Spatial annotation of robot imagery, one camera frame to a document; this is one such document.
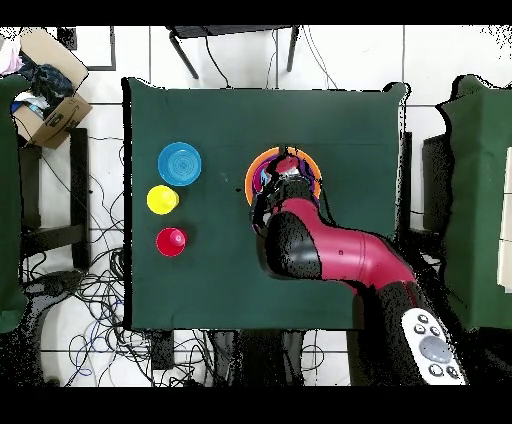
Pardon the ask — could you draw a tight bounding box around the black power brick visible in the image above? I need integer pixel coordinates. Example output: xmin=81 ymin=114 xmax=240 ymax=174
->
xmin=150 ymin=329 xmax=176 ymax=371

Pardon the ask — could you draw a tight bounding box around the blue plastic bowl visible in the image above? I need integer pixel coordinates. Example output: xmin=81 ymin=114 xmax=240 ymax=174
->
xmin=157 ymin=141 xmax=203 ymax=188

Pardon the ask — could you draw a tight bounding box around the dark green tablecloth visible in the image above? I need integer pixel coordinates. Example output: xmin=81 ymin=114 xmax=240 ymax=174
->
xmin=121 ymin=76 xmax=411 ymax=332

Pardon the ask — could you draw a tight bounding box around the red plastic cup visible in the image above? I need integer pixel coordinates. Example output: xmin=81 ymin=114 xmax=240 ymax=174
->
xmin=155 ymin=226 xmax=189 ymax=258

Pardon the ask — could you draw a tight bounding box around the large orange plastic bowl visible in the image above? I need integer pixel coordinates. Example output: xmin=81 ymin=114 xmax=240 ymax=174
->
xmin=244 ymin=146 xmax=323 ymax=207

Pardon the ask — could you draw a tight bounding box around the black stand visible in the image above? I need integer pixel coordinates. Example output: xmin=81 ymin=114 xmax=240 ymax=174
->
xmin=421 ymin=133 xmax=455 ymax=235

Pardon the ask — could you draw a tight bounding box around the tangle of floor cables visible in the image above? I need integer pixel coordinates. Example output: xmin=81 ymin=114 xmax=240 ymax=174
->
xmin=19 ymin=131 xmax=213 ymax=388

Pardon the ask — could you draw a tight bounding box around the black metal frame table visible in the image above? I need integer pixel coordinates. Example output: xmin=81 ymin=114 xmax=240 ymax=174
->
xmin=165 ymin=24 xmax=301 ymax=80

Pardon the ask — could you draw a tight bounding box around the black floor device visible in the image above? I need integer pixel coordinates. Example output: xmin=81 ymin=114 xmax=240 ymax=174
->
xmin=23 ymin=269 xmax=86 ymax=299

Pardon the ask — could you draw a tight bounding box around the purple plastic bowl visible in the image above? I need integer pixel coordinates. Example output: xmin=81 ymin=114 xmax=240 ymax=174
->
xmin=250 ymin=153 xmax=320 ymax=201

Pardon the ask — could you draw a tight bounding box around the yellow plastic cup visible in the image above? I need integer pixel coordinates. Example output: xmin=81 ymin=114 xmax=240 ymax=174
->
xmin=146 ymin=184 xmax=180 ymax=216

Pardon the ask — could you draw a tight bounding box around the black floor frame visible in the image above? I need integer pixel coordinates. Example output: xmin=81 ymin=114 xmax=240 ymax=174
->
xmin=56 ymin=25 xmax=117 ymax=72

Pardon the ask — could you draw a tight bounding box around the green cloth covered table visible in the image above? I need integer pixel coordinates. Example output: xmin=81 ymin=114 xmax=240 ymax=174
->
xmin=0 ymin=74 xmax=32 ymax=334
xmin=434 ymin=74 xmax=512 ymax=331

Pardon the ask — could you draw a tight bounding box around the cardboard box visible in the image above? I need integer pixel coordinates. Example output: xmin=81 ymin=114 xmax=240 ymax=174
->
xmin=11 ymin=26 xmax=94 ymax=150

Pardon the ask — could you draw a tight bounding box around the white panel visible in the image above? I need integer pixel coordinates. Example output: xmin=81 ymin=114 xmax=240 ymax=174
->
xmin=496 ymin=146 xmax=512 ymax=294

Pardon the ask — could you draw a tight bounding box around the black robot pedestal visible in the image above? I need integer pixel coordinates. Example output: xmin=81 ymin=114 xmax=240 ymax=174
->
xmin=207 ymin=329 xmax=307 ymax=388

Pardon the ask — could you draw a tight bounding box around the pile of clothes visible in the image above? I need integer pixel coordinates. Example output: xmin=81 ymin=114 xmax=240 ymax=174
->
xmin=0 ymin=37 xmax=77 ymax=119

